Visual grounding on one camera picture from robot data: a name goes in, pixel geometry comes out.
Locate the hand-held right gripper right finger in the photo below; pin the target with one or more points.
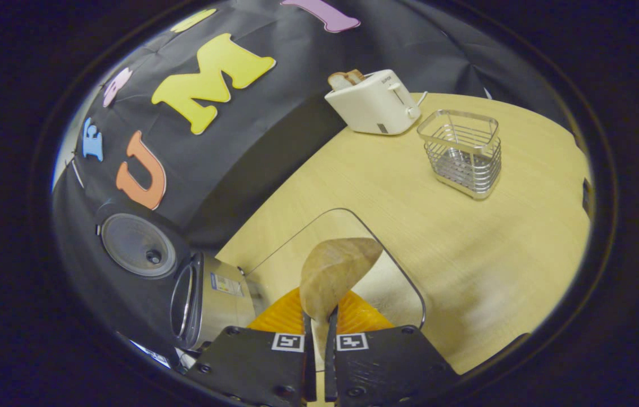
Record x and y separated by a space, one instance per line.
330 362

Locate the pale bread slice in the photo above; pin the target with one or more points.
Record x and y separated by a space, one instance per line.
339 82

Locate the white toaster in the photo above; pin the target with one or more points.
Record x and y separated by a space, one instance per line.
370 107

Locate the clear plastic container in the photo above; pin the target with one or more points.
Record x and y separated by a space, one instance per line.
274 271

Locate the black backdrop cloth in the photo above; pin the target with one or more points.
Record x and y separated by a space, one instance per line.
274 124

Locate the white uncooked rice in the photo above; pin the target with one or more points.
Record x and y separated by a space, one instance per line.
392 294

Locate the brown toasted bread slice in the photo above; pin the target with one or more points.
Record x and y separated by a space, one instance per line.
356 75

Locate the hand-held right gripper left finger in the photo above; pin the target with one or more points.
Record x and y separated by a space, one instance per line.
309 362

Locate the wooden spoon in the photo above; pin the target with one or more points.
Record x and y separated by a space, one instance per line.
333 271

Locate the silver black rice cooker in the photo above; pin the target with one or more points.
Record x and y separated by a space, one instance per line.
223 305

